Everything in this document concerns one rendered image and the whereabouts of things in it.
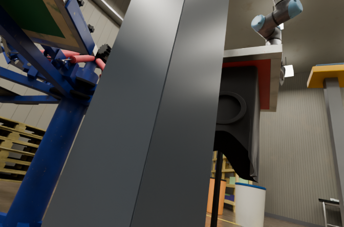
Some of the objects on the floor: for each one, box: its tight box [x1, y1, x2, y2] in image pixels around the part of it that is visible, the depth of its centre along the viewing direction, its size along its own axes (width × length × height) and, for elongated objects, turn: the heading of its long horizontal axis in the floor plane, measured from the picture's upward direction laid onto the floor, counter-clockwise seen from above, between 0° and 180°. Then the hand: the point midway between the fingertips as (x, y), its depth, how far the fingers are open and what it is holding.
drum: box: [207, 177, 227, 215], centre depth 443 cm, size 46×46×72 cm
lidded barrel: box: [235, 183, 266, 227], centre depth 349 cm, size 55×55×67 cm
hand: (274, 84), depth 96 cm, fingers open, 5 cm apart
